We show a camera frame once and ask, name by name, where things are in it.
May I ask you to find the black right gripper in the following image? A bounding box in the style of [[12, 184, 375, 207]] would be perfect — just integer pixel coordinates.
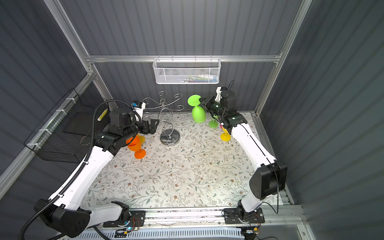
[[199, 96, 225, 120]]

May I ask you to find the green wine glass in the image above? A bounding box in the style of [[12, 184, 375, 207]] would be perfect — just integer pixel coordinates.
[[188, 95, 206, 123], [209, 116, 219, 129]]

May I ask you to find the yellow wine glass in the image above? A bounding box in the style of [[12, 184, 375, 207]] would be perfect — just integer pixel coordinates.
[[139, 135, 146, 144], [221, 128, 231, 142]]

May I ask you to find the chrome wine glass rack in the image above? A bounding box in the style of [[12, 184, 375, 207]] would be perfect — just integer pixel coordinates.
[[142, 91, 185, 146]]

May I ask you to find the orange wine glass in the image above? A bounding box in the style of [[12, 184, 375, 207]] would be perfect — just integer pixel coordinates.
[[126, 135, 147, 160]]

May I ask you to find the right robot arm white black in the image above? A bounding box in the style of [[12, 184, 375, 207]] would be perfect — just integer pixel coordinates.
[[199, 87, 288, 214]]

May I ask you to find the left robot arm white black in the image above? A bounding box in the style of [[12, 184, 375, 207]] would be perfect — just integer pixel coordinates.
[[26, 108, 160, 238]]

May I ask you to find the yellow marker in basket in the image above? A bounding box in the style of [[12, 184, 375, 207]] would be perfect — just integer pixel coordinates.
[[97, 109, 109, 122]]

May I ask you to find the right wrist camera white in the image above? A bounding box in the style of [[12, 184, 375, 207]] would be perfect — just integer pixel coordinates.
[[215, 87, 227, 103]]

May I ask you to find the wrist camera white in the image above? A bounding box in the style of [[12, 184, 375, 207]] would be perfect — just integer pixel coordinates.
[[215, 87, 227, 103], [132, 100, 146, 122]]

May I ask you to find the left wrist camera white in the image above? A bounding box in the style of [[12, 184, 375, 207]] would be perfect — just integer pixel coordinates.
[[132, 100, 146, 122]]

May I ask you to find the black corrugated cable conduit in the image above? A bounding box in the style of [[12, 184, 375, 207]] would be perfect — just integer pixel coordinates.
[[17, 99, 134, 240]]

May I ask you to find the white wire mesh basket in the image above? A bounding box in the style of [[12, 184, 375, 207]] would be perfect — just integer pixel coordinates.
[[153, 59, 222, 85]]

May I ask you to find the black wire basket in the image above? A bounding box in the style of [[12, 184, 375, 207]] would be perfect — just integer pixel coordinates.
[[24, 87, 105, 164]]

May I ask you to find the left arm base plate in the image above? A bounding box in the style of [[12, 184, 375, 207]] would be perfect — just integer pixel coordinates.
[[103, 211, 146, 228]]

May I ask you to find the white vented cable duct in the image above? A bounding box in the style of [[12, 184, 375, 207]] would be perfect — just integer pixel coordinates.
[[77, 227, 245, 240]]

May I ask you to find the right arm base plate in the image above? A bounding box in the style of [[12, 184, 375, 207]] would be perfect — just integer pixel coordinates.
[[221, 208, 265, 225]]

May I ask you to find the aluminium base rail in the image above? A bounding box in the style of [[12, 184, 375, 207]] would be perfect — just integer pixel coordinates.
[[64, 205, 305, 229]]

